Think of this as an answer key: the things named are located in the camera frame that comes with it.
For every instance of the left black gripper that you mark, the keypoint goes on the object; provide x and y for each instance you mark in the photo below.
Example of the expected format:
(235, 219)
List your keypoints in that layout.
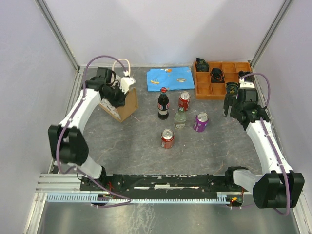
(120, 102)

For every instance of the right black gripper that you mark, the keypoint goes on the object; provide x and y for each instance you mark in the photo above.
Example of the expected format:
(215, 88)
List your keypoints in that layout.
(229, 100)

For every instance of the brown canvas bag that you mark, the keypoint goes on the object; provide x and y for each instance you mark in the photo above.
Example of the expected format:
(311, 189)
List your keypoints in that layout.
(126, 104)

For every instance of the cola glass bottle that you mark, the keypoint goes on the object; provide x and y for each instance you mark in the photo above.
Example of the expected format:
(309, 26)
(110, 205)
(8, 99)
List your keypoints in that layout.
(163, 104)

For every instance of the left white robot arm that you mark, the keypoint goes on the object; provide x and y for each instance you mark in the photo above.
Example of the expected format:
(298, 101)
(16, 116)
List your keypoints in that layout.
(68, 146)

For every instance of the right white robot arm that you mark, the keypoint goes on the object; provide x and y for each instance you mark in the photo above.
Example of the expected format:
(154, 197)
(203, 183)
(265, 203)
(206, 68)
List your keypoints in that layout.
(279, 186)

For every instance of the dark rolled band yellow print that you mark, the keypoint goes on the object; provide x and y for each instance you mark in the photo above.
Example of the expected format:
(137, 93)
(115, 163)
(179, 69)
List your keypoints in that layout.
(232, 88)

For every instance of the orange wooden divider tray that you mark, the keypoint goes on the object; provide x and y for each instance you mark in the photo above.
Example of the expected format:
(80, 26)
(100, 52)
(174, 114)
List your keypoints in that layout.
(207, 89)

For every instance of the dark rolled band far-right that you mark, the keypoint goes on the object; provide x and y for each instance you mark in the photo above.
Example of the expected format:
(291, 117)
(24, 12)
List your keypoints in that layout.
(245, 74)

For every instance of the dark rolled band orange accents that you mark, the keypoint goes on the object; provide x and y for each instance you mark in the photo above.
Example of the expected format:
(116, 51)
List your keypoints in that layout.
(217, 75)

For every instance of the purple soda can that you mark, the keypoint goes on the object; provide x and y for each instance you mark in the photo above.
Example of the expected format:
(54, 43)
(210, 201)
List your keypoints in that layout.
(201, 121)

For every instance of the red cola can far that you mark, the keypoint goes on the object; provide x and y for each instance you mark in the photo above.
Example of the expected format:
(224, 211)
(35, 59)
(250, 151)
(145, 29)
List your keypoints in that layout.
(184, 100)

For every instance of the red cola can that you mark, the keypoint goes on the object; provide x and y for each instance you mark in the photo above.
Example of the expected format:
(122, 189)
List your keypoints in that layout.
(167, 138)
(184, 100)

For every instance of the dark rolled band far-left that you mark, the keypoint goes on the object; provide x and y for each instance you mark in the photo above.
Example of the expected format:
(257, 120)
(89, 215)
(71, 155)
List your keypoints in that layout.
(201, 65)

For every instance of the clear green-cap glass bottle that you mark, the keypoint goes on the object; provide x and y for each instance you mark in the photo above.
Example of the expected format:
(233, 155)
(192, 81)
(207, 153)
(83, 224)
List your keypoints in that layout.
(180, 118)

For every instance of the blue space-print cloth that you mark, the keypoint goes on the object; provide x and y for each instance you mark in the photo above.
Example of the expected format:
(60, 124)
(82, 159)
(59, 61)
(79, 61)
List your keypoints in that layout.
(172, 78)

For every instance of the red cola can near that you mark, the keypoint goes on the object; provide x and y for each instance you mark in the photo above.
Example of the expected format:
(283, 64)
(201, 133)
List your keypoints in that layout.
(167, 138)

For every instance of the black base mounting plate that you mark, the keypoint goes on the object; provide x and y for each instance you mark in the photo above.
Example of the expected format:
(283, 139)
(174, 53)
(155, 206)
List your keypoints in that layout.
(161, 187)

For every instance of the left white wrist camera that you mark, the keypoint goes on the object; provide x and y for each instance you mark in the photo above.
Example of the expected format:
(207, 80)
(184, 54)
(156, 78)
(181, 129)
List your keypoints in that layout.
(126, 82)

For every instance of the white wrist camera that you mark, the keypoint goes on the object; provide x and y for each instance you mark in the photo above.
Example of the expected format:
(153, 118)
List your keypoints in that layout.
(126, 82)
(245, 84)

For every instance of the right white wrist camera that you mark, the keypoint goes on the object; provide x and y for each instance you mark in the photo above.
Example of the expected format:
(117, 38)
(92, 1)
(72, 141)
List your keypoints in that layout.
(245, 84)

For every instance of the left aluminium frame post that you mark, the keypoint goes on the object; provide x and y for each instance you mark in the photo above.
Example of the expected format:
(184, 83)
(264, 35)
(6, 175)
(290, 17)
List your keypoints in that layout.
(42, 5)

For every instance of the aluminium frame post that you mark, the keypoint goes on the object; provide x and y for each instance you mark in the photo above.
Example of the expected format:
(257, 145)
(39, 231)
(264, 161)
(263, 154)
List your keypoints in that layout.
(42, 5)
(270, 32)

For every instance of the aluminium front rail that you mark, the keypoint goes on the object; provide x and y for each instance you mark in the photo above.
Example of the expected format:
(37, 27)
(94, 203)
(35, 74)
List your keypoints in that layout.
(58, 183)

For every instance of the right aluminium frame post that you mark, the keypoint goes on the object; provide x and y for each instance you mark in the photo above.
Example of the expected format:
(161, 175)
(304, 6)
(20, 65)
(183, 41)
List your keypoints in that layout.
(270, 32)

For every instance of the blue slotted cable duct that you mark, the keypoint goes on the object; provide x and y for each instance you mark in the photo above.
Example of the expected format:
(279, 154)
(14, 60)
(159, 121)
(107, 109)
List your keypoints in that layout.
(95, 198)

